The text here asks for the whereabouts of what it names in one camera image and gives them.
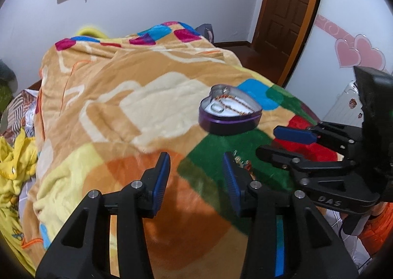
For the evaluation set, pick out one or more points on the striped brown cloth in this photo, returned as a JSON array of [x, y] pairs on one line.
[[18, 115]]

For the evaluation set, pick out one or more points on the white wardrobe door pink hearts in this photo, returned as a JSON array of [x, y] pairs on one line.
[[345, 33]]

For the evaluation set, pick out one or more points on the grey purple bag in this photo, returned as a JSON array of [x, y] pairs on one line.
[[206, 31]]

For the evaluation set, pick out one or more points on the colourful plush patchwork blanket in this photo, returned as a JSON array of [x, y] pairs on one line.
[[106, 110]]

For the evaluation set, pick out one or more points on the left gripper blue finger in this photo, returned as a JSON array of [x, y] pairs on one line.
[[296, 135]]

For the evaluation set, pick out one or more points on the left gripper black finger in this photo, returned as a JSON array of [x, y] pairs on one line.
[[285, 159]]

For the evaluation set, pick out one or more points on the pile of clothes and boxes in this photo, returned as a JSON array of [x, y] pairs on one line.
[[7, 77]]

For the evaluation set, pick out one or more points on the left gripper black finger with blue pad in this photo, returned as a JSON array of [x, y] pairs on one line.
[[81, 247], [289, 237]]

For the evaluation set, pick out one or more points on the orange jacket sleeve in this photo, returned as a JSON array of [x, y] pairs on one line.
[[377, 228]]

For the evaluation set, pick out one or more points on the white suitcase with stickers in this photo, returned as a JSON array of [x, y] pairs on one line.
[[347, 110]]

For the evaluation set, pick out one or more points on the brown wooden door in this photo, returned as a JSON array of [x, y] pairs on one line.
[[281, 30]]

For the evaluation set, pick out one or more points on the colourful beaded charm jewelry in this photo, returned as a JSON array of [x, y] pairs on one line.
[[243, 163]]

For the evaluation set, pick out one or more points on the purple heart-shaped tin box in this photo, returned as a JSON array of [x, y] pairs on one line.
[[227, 110]]

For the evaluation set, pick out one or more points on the yellow pillow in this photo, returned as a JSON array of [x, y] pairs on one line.
[[91, 32]]

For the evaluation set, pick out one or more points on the yellow cartoon bedsheet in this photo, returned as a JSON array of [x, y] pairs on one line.
[[18, 165]]

